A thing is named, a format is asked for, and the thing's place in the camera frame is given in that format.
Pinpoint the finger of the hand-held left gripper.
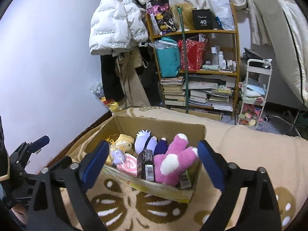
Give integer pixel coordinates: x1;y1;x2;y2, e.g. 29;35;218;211
48;156;73;174
29;135;50;153

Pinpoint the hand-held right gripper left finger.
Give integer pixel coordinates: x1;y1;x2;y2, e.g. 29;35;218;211
26;140;110;231

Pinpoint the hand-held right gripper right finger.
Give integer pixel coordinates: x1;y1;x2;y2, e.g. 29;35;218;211
197;140;282;231

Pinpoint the small purple plush toy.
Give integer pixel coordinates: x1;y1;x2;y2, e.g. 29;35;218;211
111;149;127;165

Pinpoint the pink swirl plush toy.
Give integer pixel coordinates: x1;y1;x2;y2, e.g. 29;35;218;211
119;155;138;176

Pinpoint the pink and white plush toy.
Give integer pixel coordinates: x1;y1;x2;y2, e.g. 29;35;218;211
153;133;200;186

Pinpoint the yellow plush toy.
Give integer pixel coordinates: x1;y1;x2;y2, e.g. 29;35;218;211
104;133;135;166

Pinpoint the black tissue packet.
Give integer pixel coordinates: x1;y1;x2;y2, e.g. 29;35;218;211
137;149;156;181

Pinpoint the white-haired plush doll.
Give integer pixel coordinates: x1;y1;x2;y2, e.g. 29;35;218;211
133;130;169;158

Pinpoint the printed cardboard box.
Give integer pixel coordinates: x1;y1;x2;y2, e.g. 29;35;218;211
72;115;207;204

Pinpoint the dark cloth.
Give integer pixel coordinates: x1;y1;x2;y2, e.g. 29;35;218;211
0;115;12;190

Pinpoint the green packet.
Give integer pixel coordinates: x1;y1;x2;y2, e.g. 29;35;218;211
179;168;195;189

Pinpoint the beige printed blanket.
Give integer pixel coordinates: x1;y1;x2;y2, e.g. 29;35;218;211
52;106;308;231

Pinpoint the flat brown cardboard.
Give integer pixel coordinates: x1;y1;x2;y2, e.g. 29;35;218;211
171;107;224;122

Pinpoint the pile of small plush toys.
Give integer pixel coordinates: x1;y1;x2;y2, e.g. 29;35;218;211
237;103;263;127

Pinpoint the printed plastic bag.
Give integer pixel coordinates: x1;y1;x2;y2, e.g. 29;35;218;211
91;79;106;99

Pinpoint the white trolley cart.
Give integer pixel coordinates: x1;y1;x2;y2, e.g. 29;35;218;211
236;58;273;128

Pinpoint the black hanging garment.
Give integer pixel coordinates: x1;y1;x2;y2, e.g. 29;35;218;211
100;53;126;103

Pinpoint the stack of books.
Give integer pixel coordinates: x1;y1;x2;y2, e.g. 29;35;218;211
160;76;235;112

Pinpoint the light blue cloth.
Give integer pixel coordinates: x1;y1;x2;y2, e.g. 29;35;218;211
242;80;266;98

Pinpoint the beige hanging coat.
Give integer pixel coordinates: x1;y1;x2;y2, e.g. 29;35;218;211
114;48;152;109

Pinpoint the chrome chair base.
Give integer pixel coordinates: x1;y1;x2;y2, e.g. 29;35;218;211
263;111;308;140

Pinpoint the green pole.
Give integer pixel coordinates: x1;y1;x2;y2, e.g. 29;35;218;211
177;6;190;114

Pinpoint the group of toiletry bottles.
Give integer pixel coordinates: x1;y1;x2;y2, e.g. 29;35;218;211
210;46;237;72

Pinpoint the red gift bag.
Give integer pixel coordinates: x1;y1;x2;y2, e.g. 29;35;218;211
178;37;208;72

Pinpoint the teal bag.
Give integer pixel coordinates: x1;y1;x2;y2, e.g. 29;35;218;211
155;37;181;78

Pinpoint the yellow wooden shelf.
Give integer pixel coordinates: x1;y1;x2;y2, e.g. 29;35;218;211
144;2;241;121

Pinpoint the white puffer jacket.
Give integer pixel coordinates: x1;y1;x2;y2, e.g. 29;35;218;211
89;0;149;56

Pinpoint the white mattress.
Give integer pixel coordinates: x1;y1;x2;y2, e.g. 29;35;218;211
250;0;308;107

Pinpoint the black box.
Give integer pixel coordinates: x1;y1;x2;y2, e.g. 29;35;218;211
192;8;213;30

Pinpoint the blond wig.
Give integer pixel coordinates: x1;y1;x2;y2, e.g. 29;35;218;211
170;3;194;32

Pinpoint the clear plastic bag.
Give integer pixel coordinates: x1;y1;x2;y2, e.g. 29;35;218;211
208;0;236;31

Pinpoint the black and pink printed bag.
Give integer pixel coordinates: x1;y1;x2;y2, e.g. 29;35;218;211
146;0;179;35

